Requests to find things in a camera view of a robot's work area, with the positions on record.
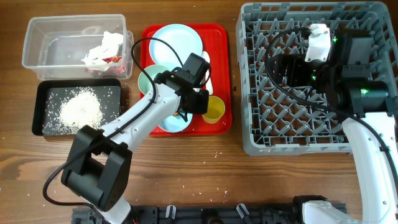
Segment yellow plastic cup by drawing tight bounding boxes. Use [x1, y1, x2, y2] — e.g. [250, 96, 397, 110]
[202, 96, 226, 124]

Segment white plastic spoon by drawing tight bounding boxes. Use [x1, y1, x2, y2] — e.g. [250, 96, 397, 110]
[201, 51, 213, 95]

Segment small light blue plate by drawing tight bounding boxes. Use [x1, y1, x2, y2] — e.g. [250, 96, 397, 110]
[158, 112, 193, 133]

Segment light green rice bowl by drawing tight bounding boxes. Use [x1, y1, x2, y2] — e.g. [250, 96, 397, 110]
[138, 65, 167, 95]

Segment red snack wrapper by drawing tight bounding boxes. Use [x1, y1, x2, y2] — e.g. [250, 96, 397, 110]
[89, 56, 126, 73]

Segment white tissue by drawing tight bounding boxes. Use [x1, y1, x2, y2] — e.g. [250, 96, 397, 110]
[81, 31, 124, 65]

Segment pile of white rice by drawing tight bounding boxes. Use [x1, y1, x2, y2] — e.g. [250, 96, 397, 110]
[58, 90, 103, 130]

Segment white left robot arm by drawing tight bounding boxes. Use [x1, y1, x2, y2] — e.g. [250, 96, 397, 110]
[59, 68, 209, 223]

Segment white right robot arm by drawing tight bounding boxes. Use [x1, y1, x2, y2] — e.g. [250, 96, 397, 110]
[264, 24, 397, 223]

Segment grey dishwasher rack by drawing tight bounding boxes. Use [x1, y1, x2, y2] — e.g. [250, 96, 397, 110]
[236, 1, 397, 156]

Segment black food waste tray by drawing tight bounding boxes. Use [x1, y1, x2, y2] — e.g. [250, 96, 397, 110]
[32, 78, 122, 136]

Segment clear plastic waste bin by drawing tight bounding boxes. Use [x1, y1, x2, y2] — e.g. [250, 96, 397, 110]
[22, 14, 134, 80]

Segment large light blue plate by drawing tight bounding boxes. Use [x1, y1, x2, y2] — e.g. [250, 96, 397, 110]
[149, 24, 203, 70]

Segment red plastic tray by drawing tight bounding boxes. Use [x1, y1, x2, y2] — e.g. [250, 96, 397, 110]
[141, 24, 233, 136]

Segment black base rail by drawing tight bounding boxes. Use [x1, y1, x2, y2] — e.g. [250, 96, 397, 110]
[71, 203, 348, 224]

